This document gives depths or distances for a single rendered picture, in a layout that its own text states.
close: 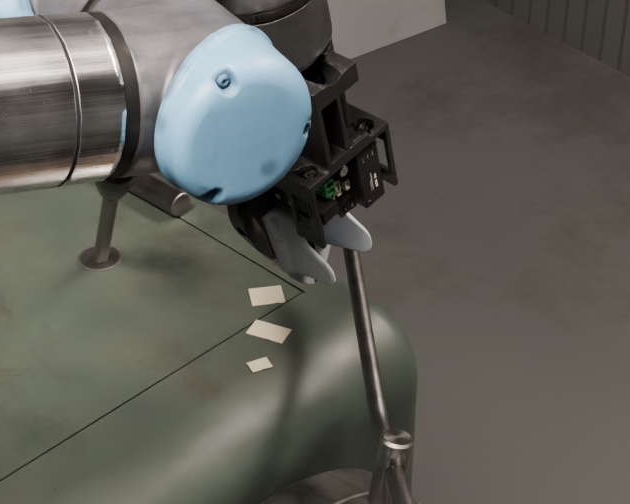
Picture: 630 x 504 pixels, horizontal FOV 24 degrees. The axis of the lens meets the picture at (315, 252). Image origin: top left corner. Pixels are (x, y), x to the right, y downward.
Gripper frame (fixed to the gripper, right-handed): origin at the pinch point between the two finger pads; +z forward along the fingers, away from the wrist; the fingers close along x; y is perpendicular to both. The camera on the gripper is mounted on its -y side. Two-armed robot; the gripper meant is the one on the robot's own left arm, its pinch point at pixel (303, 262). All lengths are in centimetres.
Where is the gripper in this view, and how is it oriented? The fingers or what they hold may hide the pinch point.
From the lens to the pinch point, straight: 101.0
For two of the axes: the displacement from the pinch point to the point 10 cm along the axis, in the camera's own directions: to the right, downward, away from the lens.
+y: 7.2, 4.1, -5.6
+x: 6.8, -6.0, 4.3
